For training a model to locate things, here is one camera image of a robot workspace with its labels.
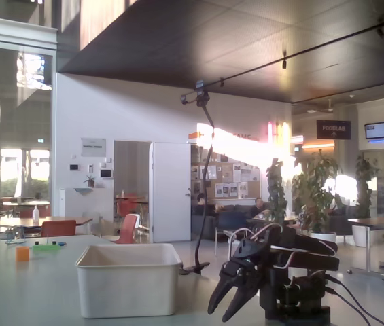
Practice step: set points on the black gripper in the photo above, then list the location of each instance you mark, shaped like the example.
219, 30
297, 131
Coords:
238, 276

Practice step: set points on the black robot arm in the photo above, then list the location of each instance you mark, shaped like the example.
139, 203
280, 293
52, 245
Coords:
310, 262

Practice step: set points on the white plastic bin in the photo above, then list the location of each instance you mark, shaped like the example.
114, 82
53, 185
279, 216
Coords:
127, 288

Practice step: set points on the green flat block with knobs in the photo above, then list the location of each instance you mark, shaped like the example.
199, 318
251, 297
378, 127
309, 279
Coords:
45, 247

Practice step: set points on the orange cube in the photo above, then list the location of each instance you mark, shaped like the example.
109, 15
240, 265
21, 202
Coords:
22, 254

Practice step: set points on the dark sofa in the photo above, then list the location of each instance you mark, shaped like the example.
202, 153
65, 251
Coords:
232, 220

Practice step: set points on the seated person dark clothes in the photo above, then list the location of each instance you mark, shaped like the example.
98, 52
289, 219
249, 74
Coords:
200, 207
259, 208

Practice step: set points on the cork bulletin board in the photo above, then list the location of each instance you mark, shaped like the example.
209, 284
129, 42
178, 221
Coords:
227, 185

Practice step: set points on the tall climbing plant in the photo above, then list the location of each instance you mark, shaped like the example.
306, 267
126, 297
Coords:
276, 193

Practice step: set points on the white door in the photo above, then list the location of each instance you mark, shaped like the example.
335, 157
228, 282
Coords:
171, 193

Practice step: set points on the red chair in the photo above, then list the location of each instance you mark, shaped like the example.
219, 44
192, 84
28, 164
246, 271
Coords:
128, 229
58, 228

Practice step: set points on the leafy plant white pot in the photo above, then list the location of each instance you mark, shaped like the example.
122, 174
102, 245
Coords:
314, 190

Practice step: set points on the wooden table metal legs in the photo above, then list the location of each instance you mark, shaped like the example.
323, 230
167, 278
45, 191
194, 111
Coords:
378, 222

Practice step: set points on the slim plant white pot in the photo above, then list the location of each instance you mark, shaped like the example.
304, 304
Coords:
364, 183

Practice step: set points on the small blue object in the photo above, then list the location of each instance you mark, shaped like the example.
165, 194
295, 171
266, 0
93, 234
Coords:
63, 243

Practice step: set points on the small potted plant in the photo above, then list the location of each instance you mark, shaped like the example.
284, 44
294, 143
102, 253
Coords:
90, 180

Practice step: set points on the black Foodlab sign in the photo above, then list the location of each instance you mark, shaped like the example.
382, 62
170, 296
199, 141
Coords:
333, 129

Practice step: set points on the ceiling fan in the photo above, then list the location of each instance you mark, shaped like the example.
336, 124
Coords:
324, 108

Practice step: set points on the clear sanitiser bottle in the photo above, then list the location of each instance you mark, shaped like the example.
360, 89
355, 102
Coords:
36, 214

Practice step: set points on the black ceiling light track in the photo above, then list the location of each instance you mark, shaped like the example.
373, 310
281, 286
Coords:
314, 51

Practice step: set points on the black gooseneck clamp mount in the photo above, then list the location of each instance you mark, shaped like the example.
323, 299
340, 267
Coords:
204, 203

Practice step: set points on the black camera on gooseneck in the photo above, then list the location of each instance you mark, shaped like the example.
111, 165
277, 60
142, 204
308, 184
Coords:
200, 95

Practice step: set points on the wall notice sheet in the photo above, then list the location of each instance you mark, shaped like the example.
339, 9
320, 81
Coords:
93, 147

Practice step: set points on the wall monitor screen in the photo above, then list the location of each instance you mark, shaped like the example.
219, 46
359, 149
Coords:
378, 130

